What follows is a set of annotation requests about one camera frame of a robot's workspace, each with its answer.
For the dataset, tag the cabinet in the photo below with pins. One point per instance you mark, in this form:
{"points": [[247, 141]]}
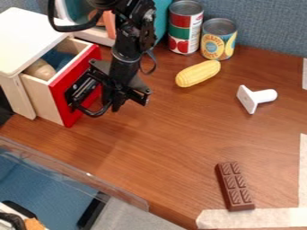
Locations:
{"points": [[24, 36]]}

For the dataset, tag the beige toy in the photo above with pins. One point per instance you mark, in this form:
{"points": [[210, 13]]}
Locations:
{"points": [[40, 70]]}

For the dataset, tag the yellow toy corn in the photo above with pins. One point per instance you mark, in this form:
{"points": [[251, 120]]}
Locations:
{"points": [[198, 73]]}

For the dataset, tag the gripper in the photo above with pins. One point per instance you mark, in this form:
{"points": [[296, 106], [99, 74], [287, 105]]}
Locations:
{"points": [[134, 85]]}

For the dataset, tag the brown toy chocolate bar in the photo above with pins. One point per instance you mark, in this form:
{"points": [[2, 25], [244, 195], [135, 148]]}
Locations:
{"points": [[235, 185]]}

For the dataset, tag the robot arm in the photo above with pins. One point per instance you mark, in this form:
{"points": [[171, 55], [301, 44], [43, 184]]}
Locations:
{"points": [[130, 39]]}

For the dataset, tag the yellow pineapple can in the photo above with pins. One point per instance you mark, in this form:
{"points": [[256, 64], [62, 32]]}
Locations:
{"points": [[218, 40]]}

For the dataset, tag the white toy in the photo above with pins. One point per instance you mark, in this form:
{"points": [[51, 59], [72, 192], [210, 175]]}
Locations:
{"points": [[253, 97]]}

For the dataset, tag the blue cloth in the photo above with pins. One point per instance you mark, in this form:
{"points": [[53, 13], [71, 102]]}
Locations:
{"points": [[60, 58]]}

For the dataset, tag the red tomato can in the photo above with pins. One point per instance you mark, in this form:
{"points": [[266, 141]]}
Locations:
{"points": [[185, 28]]}

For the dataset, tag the drawer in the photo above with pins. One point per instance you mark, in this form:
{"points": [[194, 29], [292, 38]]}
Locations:
{"points": [[68, 90]]}

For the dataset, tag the teal and white toy appliance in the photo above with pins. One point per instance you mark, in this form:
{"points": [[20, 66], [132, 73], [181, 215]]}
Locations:
{"points": [[164, 18]]}

